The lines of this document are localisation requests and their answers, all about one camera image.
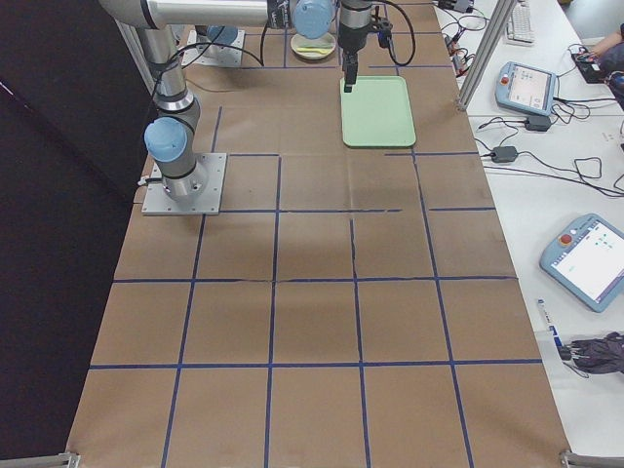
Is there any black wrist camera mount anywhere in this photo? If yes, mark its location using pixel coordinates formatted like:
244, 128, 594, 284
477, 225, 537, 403
371, 16, 393, 50

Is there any aluminium frame post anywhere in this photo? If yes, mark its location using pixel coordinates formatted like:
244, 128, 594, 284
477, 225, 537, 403
456, 0, 516, 111

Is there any white computer keyboard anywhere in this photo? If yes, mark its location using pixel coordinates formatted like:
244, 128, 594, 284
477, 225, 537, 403
504, 0, 535, 47

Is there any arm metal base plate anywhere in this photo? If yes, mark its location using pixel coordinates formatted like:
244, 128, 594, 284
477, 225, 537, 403
182, 26, 245, 67
141, 153, 227, 215

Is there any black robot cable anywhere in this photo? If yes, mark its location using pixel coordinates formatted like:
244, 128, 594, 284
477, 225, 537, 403
370, 0, 417, 67

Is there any far teach pendant tablet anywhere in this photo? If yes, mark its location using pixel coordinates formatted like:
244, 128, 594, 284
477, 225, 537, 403
494, 61, 557, 116

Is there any black backdrop panel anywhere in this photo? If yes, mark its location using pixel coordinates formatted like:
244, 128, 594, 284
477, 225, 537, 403
1, 1, 149, 459

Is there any near teach pendant tablet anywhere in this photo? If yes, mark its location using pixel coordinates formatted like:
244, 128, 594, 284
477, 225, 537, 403
539, 213, 623, 313

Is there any teach pendant tablet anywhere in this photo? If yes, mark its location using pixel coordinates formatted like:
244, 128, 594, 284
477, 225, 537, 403
494, 61, 557, 116
539, 213, 623, 313

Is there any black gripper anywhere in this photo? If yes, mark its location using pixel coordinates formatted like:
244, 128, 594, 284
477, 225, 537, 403
342, 51, 359, 93

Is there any cream round plate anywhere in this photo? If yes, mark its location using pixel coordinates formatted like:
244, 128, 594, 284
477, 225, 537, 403
290, 33, 336, 60

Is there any light green plastic tray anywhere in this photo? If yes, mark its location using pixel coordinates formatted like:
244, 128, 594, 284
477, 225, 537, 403
339, 75, 416, 148

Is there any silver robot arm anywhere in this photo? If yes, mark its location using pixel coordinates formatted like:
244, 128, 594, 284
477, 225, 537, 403
101, 1, 372, 204

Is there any folded dark umbrella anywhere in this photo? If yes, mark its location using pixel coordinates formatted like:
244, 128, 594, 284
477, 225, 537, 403
558, 331, 623, 378

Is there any black power adapter brick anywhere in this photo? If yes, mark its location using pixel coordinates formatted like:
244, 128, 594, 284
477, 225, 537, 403
524, 115, 552, 133

